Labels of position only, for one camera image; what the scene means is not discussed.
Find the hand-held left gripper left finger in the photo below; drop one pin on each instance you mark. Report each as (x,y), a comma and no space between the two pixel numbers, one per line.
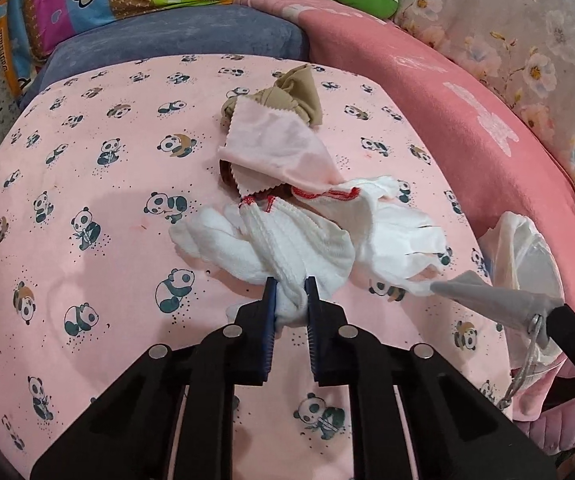
(269,320)

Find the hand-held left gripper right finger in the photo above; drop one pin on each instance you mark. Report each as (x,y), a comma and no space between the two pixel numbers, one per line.
(312,325)

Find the grey cloth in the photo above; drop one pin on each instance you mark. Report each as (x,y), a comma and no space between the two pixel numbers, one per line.
(497,300)

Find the clear plastic bin bag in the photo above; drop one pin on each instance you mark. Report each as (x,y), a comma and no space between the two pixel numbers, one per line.
(512,245)

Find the pink cloth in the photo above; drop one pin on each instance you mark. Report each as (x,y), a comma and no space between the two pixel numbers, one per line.
(277,145)

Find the tan cloth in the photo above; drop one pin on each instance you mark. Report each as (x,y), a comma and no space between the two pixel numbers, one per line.
(297,92)

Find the pink blanket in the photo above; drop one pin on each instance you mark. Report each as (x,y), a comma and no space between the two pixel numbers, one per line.
(442,110)

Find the blue sofa cushion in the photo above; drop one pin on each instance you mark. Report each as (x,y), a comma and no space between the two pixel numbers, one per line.
(192,35)

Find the floral print cloth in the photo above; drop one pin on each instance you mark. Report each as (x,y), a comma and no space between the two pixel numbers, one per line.
(517,35)

